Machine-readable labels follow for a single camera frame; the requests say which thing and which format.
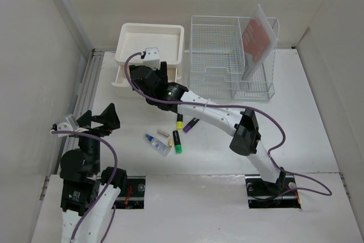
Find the purple highlighter marker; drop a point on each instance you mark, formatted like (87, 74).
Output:
(190, 125)

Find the white wire mesh file rack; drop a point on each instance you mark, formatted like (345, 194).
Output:
(217, 61)

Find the green highlighter marker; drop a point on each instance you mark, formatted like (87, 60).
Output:
(177, 142)

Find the aluminium rail frame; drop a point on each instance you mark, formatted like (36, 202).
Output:
(85, 97)

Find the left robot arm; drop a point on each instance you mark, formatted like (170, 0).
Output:
(89, 193)

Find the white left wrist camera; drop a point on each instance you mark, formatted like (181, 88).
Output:
(67, 123)

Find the clear mesh document pouch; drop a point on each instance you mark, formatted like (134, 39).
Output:
(258, 40)

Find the small beige eraser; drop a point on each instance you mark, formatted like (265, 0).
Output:
(170, 143)

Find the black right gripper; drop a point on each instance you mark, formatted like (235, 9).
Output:
(161, 73)

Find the white drawer organizer body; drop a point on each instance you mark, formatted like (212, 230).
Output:
(136, 37)

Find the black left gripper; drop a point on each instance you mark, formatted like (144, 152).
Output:
(110, 119)

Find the white top drawer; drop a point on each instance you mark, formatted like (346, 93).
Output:
(174, 74)

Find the clear spray bottle blue cap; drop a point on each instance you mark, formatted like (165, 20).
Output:
(162, 148)

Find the yellow highlighter marker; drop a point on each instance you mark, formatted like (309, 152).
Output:
(179, 122)

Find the grey eraser stick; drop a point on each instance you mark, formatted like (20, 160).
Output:
(163, 133)

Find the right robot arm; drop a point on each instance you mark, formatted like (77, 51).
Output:
(238, 122)

